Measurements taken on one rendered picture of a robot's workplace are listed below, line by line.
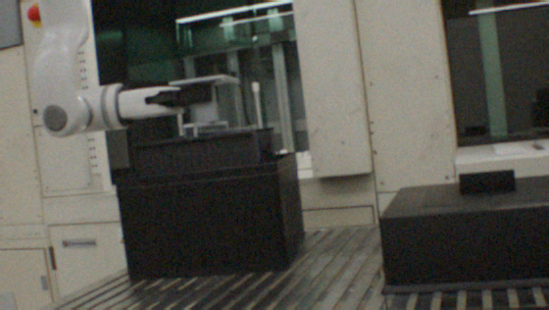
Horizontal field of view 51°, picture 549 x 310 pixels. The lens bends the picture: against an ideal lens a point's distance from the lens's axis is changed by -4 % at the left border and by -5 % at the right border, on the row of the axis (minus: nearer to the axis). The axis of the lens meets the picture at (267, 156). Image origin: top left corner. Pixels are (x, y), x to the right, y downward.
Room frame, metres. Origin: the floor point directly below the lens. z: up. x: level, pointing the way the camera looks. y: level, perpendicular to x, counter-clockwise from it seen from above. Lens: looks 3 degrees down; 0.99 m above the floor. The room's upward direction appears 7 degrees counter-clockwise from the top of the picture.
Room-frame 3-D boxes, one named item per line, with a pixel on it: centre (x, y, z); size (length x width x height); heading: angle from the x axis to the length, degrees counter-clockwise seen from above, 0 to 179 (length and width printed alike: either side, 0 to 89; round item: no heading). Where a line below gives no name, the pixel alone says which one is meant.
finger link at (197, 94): (1.07, 0.12, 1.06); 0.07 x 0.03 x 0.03; 80
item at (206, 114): (1.10, 0.10, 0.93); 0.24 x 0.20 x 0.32; 170
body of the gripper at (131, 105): (1.12, 0.21, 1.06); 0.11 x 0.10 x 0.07; 80
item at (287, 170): (1.10, 0.10, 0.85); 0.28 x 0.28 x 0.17; 80
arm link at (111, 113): (1.13, 0.27, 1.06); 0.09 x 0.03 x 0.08; 170
